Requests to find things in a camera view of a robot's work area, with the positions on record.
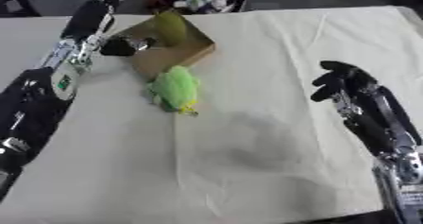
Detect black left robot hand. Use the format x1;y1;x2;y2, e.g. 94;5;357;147
59;0;158;58

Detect green soft toy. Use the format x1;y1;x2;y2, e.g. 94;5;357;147
144;64;202;117

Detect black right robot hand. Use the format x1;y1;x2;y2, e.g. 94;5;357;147
309;60;423;157

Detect tan cardboard box green inside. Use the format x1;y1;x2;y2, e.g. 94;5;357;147
106;9;218;81

